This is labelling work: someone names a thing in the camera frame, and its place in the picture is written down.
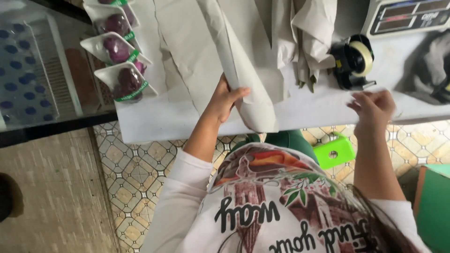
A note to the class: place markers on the dark grey plastic bag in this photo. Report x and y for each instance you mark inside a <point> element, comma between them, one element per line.
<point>430,66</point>

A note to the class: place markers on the white tray of purple cabbage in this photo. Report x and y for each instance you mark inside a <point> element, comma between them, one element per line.
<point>128,82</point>
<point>114,49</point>
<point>114,23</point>
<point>116,1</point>

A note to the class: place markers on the glass top display freezer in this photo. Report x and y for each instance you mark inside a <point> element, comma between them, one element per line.
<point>38,66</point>

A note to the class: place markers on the person's green trousers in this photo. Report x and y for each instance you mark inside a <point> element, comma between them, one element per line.
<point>288,140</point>

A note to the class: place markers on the white digital weighing scale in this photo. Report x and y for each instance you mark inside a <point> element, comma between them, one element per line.
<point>407,15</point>

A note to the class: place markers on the person's white printed shirt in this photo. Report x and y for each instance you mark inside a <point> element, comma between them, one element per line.
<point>267,210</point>

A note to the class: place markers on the black tape dispenser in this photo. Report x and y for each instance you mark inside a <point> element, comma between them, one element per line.
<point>342,63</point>

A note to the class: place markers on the flat grey paper sheets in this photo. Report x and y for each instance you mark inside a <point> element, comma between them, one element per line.
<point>186,52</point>

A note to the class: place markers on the crumpled grey paper wrapped bundles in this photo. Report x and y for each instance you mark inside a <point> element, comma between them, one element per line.
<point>306,31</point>

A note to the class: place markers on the bright green plastic stool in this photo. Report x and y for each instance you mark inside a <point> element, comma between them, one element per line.
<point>334,151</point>

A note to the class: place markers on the person's right hand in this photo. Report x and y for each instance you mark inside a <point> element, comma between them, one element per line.
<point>376,110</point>

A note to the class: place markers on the dark shoe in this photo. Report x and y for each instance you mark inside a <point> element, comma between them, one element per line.
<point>8,196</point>

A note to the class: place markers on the person's right fingers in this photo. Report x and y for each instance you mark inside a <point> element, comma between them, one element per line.
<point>360,102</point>

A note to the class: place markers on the green and brown box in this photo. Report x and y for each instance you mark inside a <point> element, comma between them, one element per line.
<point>434,207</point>

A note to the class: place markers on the person's left hand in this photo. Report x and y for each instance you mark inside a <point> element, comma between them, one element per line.
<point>220,102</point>

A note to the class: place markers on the clear adhesive tape roll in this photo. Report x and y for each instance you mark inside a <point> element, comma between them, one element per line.
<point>362,58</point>

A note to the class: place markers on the grey paper roll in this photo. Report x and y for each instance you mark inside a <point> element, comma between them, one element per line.
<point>242,70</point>

